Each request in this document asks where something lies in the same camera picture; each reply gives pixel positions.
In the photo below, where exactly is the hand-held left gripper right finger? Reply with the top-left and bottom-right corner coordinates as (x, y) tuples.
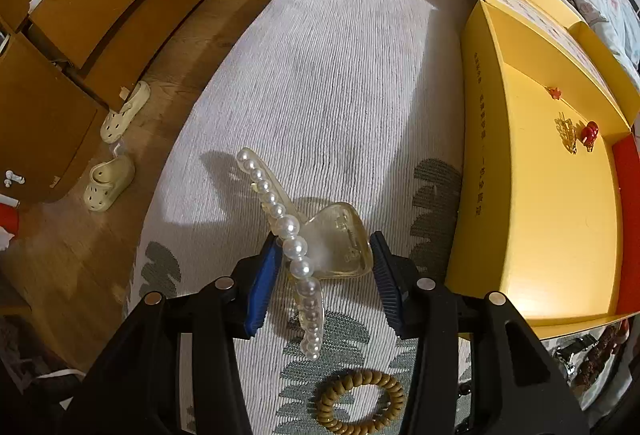
(369, 230), (591, 435)

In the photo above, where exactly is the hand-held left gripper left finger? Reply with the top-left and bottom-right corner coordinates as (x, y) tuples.
(60, 232), (286, 435)

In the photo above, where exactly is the pearl hair claw clip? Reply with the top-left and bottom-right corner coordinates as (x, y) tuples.
(235, 146), (373, 361)

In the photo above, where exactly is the olive spiral hair tie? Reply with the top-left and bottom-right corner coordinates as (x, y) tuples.
(315, 369), (407, 435)

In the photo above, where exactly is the yellow cardboard box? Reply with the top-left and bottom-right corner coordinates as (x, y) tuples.
(447, 0), (640, 328)

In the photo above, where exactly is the brown braided hair tie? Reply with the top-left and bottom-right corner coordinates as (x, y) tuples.
(570, 320), (631, 396)

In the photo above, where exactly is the cream clog shoe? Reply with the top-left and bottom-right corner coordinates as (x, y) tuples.
(82, 154), (136, 213)
(100, 81), (151, 144)

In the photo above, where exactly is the gold rhinestone hair clip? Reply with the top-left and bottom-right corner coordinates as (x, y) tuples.
(554, 112), (580, 154)

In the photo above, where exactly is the red berry hair clip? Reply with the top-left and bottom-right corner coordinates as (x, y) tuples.
(579, 120), (600, 150)

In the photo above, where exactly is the wooden wardrobe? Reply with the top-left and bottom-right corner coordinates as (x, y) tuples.
(0, 0), (271, 206)

